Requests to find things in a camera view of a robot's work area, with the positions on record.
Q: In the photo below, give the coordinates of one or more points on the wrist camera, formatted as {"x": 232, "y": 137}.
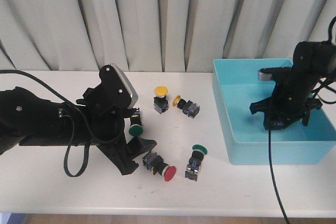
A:
{"x": 117, "y": 87}
{"x": 277, "y": 74}

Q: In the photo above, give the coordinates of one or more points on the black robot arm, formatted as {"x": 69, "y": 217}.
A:
{"x": 28, "y": 120}
{"x": 318, "y": 58}

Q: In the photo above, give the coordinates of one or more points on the light blue plastic box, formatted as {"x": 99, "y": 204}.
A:
{"x": 235, "y": 87}

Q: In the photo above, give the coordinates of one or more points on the green push button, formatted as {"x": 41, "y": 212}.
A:
{"x": 136, "y": 128}
{"x": 194, "y": 162}

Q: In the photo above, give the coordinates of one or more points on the yellow push button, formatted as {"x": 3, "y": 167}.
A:
{"x": 189, "y": 108}
{"x": 160, "y": 101}

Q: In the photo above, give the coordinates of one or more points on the left green push button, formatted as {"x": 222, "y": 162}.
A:
{"x": 136, "y": 128}

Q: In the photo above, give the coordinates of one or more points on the lying yellow push button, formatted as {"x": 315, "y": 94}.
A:
{"x": 189, "y": 108}

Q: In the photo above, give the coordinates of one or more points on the red push button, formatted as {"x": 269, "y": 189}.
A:
{"x": 153, "y": 162}
{"x": 276, "y": 124}

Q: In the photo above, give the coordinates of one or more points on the lying red push button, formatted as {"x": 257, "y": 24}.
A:
{"x": 153, "y": 162}

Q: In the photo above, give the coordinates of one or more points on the right green push button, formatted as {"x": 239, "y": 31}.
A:
{"x": 194, "y": 162}

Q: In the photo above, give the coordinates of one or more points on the white pleated curtain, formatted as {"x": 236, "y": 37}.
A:
{"x": 154, "y": 35}

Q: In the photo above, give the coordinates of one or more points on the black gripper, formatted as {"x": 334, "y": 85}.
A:
{"x": 290, "y": 100}
{"x": 107, "y": 124}

